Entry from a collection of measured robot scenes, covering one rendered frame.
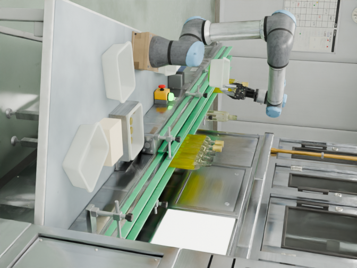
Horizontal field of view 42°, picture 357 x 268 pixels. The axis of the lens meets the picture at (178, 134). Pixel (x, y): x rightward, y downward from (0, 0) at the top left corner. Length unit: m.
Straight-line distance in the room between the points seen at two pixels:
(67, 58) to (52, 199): 0.48
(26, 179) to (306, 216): 1.43
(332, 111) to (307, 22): 1.61
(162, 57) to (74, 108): 0.63
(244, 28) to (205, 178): 0.77
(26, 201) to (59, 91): 0.91
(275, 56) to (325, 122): 6.49
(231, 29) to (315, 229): 0.97
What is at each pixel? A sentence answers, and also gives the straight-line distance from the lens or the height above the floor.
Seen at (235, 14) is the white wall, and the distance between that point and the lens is 8.10.
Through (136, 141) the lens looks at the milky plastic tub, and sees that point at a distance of 2.20.
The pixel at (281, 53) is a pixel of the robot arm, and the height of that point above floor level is 1.43.
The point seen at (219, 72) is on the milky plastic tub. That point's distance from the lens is 2.51.
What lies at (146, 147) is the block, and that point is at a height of 0.85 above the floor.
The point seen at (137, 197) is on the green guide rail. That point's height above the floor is 0.92.
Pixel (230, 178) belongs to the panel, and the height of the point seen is 1.23.
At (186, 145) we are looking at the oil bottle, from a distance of 2.39.
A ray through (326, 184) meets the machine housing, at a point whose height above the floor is 1.70.
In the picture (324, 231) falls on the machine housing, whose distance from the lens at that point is 2.19.
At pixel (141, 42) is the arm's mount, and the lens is 2.20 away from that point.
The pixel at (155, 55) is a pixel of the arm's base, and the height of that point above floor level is 0.87.
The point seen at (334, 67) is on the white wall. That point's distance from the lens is 8.22.
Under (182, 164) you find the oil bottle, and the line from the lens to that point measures 2.28.
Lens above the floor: 1.53
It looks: 14 degrees down
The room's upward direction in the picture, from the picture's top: 96 degrees clockwise
